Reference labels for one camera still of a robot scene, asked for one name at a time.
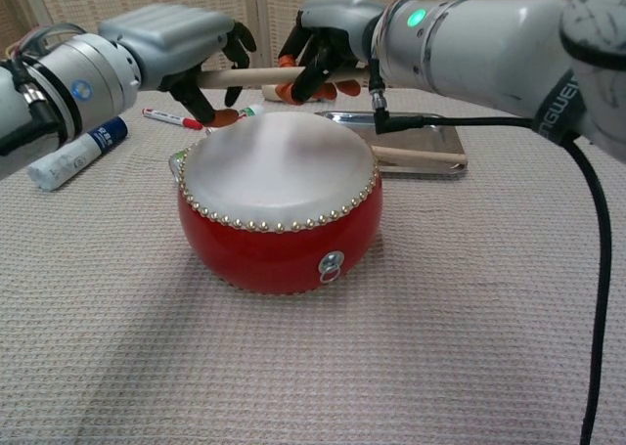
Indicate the white green small tube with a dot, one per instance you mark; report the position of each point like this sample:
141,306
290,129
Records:
250,111

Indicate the stainless steel tray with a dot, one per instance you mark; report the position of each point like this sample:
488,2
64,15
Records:
450,139

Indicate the white bottle blue cap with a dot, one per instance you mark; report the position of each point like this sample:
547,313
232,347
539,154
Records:
73,156

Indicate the beige squeeze bottle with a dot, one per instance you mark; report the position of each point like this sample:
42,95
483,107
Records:
269,93

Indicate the red white marker pen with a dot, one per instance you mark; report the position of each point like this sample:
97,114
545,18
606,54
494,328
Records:
168,117

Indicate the beige woven tablecloth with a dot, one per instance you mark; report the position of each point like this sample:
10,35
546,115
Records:
313,376

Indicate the red drum white head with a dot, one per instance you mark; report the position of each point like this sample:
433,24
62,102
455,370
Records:
274,191

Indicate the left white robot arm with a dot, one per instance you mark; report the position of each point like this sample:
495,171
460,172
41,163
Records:
88,73

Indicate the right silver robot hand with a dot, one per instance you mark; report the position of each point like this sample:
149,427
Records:
337,19

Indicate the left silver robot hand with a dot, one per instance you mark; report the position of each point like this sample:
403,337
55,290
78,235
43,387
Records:
166,39

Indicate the wooden drumstick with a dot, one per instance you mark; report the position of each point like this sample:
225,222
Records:
415,154
259,75

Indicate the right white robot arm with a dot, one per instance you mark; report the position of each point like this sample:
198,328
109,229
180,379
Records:
489,39

